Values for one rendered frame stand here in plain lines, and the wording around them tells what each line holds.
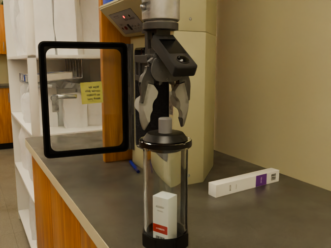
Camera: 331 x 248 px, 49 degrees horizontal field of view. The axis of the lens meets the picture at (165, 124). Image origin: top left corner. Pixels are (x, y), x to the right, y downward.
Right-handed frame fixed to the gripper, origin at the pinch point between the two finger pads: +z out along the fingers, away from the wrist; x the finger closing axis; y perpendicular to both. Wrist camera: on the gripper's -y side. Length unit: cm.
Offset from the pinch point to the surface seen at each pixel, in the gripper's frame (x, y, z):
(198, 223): -11.5, 4.4, 25.7
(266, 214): -29.2, 0.3, 25.7
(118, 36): -16, 66, -22
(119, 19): -11, 52, -26
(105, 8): -8, 55, -30
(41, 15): -8, 169, -40
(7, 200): 7, 304, 120
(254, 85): -62, 42, -4
